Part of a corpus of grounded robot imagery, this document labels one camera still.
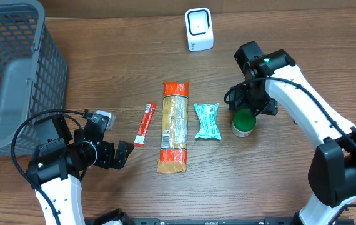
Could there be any red stick sachet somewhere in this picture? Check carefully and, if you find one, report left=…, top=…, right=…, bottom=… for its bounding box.
left=134, top=101, right=157, bottom=147

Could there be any green lid jar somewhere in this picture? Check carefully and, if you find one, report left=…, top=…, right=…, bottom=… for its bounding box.
left=231, top=109, right=257, bottom=138

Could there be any teal tissue packet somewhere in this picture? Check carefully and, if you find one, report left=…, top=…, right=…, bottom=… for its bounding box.
left=194, top=102, right=222, bottom=141

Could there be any red snack package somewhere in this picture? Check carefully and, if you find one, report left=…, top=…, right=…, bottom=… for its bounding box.
left=157, top=81, right=189, bottom=173

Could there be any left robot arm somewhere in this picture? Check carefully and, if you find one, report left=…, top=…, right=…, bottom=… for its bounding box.
left=26, top=111, right=134, bottom=224

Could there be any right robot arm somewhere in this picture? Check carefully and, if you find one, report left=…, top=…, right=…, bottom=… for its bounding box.
left=224, top=41, right=356, bottom=224

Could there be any white barcode scanner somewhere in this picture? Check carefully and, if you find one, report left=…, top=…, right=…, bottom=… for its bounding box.
left=184, top=7, right=214, bottom=52

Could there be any grey plastic mesh basket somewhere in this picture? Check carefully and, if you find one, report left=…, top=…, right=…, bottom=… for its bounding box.
left=0, top=1, right=68, bottom=156

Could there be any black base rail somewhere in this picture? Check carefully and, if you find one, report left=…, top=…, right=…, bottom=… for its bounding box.
left=86, top=217, right=355, bottom=225

